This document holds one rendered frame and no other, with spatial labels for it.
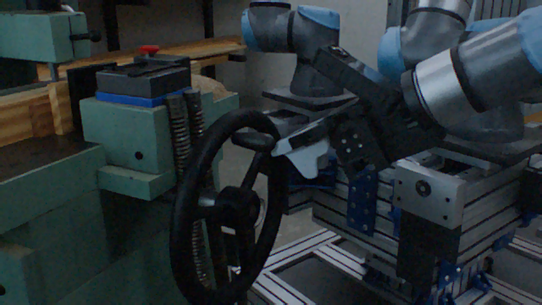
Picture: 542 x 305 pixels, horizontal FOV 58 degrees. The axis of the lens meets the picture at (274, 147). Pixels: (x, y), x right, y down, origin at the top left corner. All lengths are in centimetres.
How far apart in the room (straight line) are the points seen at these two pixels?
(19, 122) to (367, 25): 356
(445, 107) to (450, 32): 15
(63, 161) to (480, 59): 51
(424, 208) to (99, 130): 61
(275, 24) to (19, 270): 90
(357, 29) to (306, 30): 287
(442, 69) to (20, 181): 49
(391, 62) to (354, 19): 354
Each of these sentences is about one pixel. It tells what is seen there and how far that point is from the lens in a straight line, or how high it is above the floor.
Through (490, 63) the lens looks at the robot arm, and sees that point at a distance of 51.
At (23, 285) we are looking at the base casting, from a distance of 70.
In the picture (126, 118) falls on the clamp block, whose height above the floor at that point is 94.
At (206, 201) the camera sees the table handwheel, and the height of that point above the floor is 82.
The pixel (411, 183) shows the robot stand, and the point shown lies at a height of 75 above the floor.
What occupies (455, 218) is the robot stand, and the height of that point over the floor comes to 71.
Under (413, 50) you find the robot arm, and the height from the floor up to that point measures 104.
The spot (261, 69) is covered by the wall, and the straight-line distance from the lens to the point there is 475.
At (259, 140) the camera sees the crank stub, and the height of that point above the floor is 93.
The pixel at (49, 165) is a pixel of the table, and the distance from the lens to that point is 67.
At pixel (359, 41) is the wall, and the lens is 417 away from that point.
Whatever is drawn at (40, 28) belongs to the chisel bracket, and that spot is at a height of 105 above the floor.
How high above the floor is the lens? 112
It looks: 19 degrees down
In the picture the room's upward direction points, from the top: straight up
